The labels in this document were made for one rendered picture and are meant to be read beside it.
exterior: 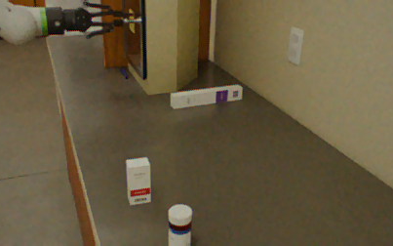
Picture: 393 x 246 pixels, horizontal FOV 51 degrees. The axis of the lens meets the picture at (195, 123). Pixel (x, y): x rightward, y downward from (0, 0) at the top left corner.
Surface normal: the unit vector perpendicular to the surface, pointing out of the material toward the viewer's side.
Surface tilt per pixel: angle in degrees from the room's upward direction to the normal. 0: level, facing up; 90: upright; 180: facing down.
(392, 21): 90
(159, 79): 90
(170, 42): 90
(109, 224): 0
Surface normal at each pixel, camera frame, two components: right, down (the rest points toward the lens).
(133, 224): 0.04, -0.90
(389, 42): -0.93, 0.13
